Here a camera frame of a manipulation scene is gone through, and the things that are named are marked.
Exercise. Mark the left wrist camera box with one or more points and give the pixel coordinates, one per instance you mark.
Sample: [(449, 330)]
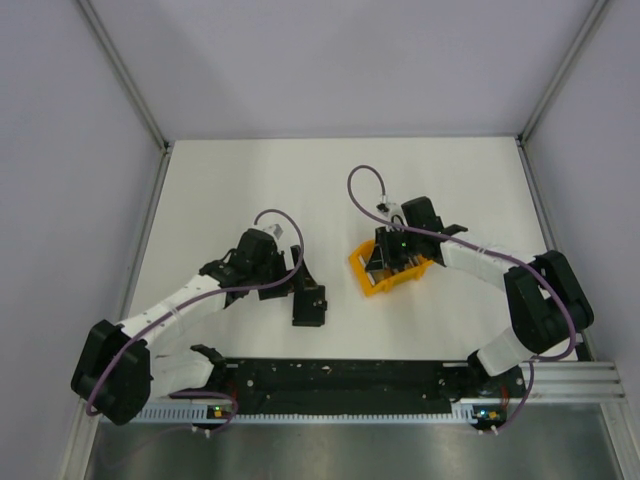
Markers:
[(276, 231)]

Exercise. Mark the aluminium frame post right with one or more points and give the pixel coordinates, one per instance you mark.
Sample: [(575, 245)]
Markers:
[(569, 60)]

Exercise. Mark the stack of cards in bin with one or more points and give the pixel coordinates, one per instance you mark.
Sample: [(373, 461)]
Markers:
[(395, 275)]

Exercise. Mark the aluminium frame post left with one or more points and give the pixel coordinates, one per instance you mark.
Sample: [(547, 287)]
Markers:
[(121, 72)]

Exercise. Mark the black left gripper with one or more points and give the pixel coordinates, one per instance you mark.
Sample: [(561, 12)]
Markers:
[(302, 278)]

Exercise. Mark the black leather card holder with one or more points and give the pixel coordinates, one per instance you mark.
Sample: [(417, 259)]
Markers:
[(309, 307)]

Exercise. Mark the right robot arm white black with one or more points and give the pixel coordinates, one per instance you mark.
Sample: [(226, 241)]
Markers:
[(546, 303)]

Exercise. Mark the yellow plastic bin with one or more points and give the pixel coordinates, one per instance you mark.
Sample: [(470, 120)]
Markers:
[(357, 261)]

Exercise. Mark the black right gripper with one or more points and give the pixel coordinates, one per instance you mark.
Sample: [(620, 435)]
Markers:
[(382, 255)]

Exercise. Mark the aluminium frame post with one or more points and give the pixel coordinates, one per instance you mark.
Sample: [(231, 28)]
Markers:
[(121, 72), (569, 60)]

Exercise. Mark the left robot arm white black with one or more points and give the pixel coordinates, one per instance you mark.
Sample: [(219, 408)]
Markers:
[(121, 366)]

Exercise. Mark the grey slotted cable duct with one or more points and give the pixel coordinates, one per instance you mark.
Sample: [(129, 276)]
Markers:
[(209, 414)]

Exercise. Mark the aluminium frame rail front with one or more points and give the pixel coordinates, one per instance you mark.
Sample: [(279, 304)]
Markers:
[(572, 382)]

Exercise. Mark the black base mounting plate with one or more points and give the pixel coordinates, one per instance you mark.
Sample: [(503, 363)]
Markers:
[(354, 387)]

